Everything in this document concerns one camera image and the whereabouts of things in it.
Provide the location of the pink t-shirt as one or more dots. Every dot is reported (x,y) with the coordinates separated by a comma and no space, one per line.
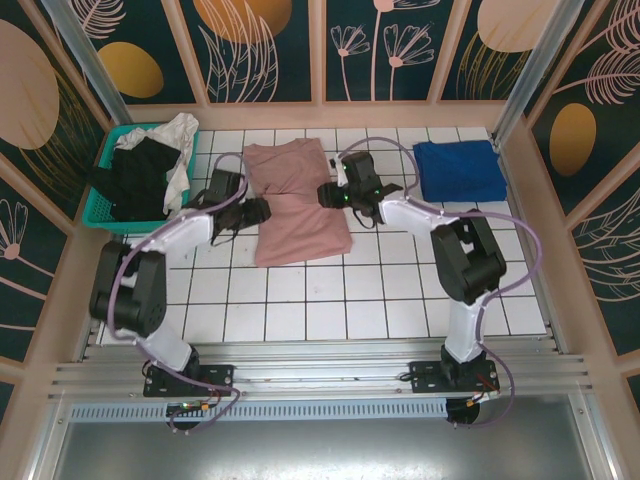
(300,225)

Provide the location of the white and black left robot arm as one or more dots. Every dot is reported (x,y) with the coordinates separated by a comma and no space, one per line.
(145,290)

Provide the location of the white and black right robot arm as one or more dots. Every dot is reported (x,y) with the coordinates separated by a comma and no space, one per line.
(470,260)

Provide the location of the white t-shirt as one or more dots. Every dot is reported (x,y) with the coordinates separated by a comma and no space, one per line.
(175,131)

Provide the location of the black t-shirt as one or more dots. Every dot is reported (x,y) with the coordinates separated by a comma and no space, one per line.
(135,175)

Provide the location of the blue folded t-shirt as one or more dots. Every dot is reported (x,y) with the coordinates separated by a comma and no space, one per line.
(460,170)

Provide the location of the green plastic basket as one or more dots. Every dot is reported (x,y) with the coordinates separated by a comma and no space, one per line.
(100,212)

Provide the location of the aluminium mounting rail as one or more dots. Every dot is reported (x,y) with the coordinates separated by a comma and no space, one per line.
(320,360)

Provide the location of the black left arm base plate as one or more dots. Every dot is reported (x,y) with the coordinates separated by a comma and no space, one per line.
(217,377)

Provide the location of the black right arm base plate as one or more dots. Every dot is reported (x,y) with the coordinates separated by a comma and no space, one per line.
(425,377)

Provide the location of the aluminium corner post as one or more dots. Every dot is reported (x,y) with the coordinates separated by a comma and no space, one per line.
(90,65)
(542,65)

